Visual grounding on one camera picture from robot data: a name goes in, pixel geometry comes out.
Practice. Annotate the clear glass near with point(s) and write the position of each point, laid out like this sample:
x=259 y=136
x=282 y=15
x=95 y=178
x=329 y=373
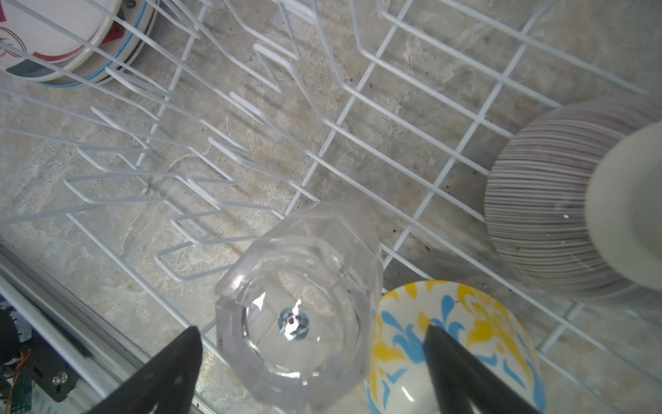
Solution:
x=295 y=312

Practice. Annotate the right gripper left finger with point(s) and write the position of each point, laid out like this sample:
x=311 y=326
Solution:
x=166 y=384

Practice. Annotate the plain white plate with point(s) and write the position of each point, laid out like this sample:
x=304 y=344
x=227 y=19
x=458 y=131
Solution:
x=42 y=39

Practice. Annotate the watermelon pattern plate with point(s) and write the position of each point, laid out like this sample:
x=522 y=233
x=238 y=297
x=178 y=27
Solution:
x=120 y=43

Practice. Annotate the yellow blue floral bowl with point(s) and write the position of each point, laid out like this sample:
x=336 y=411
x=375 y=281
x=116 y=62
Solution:
x=399 y=380

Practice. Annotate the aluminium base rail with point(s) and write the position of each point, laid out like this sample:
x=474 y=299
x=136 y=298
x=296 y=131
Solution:
x=99 y=354

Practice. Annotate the striped grey bowl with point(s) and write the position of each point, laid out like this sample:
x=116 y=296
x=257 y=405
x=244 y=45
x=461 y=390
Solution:
x=535 y=199

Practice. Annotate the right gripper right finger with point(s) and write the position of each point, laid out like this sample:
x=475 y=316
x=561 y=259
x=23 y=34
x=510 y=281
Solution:
x=463 y=384

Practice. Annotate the white wire dish rack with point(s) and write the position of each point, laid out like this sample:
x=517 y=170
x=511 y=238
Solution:
x=135 y=194

